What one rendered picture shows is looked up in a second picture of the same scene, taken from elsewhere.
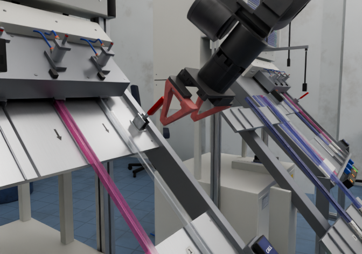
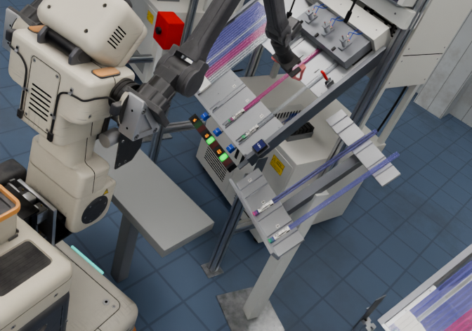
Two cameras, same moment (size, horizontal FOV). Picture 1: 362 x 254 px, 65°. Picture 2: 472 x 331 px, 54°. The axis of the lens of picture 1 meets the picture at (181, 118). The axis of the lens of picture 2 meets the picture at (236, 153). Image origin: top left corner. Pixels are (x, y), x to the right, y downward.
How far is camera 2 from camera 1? 193 cm
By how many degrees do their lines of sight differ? 94
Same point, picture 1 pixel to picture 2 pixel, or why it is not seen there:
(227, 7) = not seen: hidden behind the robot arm
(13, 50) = (321, 20)
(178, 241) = (265, 110)
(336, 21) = not seen: outside the picture
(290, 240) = (295, 214)
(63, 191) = not seen: hidden behind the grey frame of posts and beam
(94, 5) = (389, 15)
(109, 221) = (339, 147)
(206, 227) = (274, 124)
